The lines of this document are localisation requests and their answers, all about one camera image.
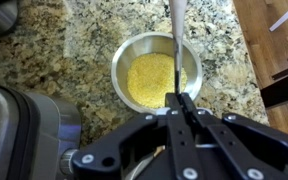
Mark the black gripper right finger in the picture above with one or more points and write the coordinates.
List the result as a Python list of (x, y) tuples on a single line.
[(248, 149)]

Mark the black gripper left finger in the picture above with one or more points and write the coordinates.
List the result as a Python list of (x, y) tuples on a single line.
[(109, 157)]

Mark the silver metal spoon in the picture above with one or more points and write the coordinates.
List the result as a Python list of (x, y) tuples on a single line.
[(177, 10)]

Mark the steel bowl with yellow grains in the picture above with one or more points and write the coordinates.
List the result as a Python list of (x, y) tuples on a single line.
[(142, 71)]

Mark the black clamp tools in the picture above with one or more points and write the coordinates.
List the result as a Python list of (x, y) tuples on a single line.
[(277, 93)]

